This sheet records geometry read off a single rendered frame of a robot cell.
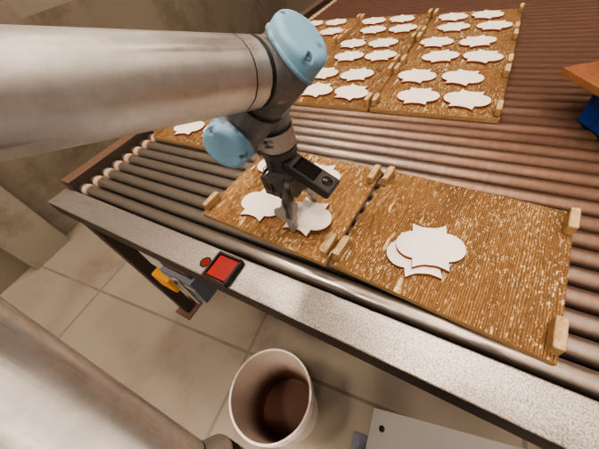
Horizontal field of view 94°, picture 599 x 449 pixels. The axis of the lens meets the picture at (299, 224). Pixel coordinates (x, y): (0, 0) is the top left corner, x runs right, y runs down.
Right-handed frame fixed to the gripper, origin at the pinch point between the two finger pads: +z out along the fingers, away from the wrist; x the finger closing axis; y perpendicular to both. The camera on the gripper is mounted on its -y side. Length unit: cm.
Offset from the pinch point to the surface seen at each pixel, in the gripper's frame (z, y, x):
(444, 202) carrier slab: 3.4, -28.1, -18.6
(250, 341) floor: 94, 44, 21
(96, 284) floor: 90, 167, 45
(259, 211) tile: 0.9, 13.8, 2.7
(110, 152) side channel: -3, 94, 1
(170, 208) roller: 2.7, 45.6, 11.0
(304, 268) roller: 4.1, -5.6, 11.7
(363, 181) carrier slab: 2.6, -6.7, -19.2
